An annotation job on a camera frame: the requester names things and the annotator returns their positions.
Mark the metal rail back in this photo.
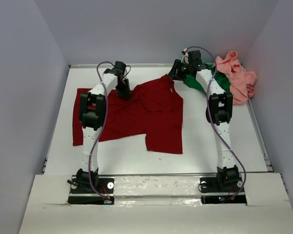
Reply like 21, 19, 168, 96
69, 63, 173, 69

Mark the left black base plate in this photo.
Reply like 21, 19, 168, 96
67, 177, 115, 205

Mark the pink t-shirt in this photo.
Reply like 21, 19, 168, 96
215, 51, 258, 105

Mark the red t-shirt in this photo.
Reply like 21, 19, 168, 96
72, 74, 185, 155

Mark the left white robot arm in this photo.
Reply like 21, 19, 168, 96
76, 61, 131, 195

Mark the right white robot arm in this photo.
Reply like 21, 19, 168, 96
168, 46, 244, 194

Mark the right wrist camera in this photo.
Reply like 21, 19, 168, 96
181, 48, 189, 65

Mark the green t-shirt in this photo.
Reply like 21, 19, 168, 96
183, 63, 230, 92

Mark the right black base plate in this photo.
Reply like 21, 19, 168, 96
198, 177, 247, 205

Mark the metal rail front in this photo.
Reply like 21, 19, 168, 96
70, 173, 218, 177

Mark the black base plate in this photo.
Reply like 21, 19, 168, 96
67, 177, 115, 205
198, 177, 247, 205

